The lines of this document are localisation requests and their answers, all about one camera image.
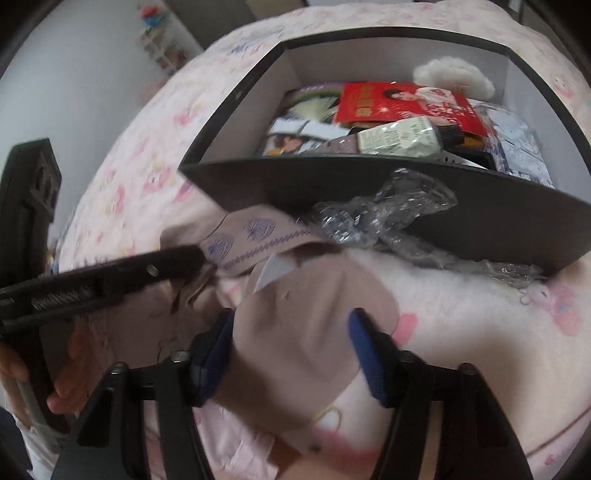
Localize dark wooden furniture panel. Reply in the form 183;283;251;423
0;137;63;296

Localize purple green booklet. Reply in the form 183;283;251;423
283;82;345;124

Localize white patterned cloth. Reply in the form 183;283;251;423
18;415;63;480

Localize red printed packet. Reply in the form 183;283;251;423
333;82;488;138

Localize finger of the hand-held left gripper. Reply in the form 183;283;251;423
117;244;207;289

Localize small toy shelf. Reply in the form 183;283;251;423
136;18;190;77

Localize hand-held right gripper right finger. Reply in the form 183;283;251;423
348;308;541;480

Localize person's left hand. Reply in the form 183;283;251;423
0;323;95;415

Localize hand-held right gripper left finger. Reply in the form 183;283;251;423
51;308;236;480

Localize black cardboard box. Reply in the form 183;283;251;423
178;25;591;278

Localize clear plastic wrap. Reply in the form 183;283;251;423
311;168;543;289

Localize grey wardrobe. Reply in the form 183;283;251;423
164;0;259;51

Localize pink printed blanket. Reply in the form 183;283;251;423
46;0;591;480

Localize pink bear print cloth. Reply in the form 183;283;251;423
139;401;296;480

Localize pale green cream tube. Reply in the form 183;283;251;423
356;116;465;157

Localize mauve dotted pouch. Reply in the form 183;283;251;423
316;135;363;155

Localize white fluffy puff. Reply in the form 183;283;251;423
412;55;496;100

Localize blue silver foil packet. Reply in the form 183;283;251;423
475;102;555;188

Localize beige embroidered cap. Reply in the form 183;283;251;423
159;205;400;455

